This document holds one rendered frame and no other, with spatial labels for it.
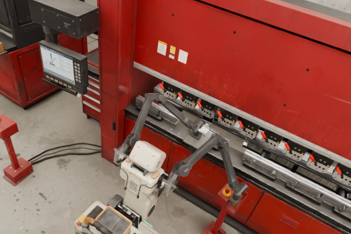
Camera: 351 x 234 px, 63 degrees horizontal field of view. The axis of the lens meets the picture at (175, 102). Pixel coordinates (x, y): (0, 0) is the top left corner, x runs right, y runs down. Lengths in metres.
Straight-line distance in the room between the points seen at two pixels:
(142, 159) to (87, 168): 1.71
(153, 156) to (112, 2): 1.24
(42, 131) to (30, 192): 0.90
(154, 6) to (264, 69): 1.00
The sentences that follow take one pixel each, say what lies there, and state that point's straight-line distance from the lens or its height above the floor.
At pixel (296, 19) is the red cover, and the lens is 2.02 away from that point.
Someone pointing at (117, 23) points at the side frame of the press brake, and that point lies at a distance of 2.45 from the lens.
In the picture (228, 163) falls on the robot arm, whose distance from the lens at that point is 2.27.
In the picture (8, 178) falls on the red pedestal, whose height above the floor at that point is 0.01.
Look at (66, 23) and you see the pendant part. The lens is 2.38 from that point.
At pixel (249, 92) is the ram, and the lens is 2.33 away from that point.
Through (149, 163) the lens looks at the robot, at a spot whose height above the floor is 1.33.
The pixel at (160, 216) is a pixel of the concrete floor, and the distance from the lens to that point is 3.28.
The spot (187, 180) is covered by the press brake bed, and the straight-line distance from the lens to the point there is 3.16.
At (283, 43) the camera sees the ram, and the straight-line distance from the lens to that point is 2.10.
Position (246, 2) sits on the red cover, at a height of 2.25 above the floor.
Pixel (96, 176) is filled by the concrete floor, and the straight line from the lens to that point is 3.54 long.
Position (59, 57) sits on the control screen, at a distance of 2.57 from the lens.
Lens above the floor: 2.86
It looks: 39 degrees down
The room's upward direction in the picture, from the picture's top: 11 degrees clockwise
